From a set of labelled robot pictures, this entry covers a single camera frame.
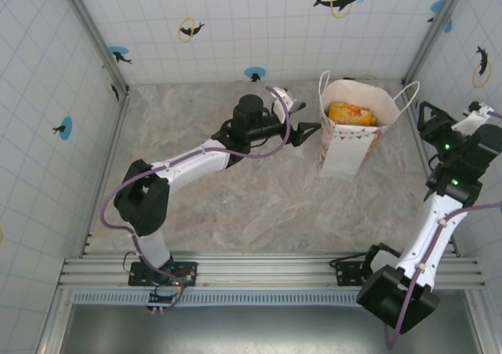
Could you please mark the yellow snack packet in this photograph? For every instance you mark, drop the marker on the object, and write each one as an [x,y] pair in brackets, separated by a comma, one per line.
[341,114]

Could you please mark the white paper bag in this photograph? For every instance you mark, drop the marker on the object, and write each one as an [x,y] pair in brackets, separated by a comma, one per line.
[345,161]

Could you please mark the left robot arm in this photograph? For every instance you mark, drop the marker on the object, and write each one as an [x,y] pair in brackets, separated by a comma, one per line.
[188,165]

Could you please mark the black fish blue circle sticker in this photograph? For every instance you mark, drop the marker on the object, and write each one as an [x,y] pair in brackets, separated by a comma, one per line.
[255,72]

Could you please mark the shark blue circle sticker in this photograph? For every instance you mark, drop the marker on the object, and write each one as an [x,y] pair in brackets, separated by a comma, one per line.
[117,52]

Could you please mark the small fish blue circle sticker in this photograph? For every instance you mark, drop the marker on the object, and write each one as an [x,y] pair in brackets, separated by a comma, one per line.
[66,128]

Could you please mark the black connector box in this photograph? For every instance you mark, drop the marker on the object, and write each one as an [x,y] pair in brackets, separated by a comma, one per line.
[161,301]

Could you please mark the grey metal sheet panel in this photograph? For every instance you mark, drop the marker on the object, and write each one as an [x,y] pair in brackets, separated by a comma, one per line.
[235,330]

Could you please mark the aluminium side rail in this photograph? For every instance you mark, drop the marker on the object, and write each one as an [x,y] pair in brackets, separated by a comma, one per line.
[114,146]
[412,108]

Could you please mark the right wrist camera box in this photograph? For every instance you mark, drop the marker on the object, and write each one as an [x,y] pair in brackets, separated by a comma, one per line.
[468,120]

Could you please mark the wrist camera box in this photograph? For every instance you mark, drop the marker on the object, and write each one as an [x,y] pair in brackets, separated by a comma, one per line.
[284,97]
[468,120]

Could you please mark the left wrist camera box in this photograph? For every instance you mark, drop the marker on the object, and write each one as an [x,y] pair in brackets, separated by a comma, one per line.
[284,97]

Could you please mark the aluminium corner post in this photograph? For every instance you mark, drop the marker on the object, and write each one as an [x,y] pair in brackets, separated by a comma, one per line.
[435,32]
[90,32]

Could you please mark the blue patch wall sticker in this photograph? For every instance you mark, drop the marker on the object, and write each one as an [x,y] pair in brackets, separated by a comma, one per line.
[437,6]

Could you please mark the aluminium rail beam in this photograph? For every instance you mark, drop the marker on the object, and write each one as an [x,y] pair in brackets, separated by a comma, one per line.
[255,269]

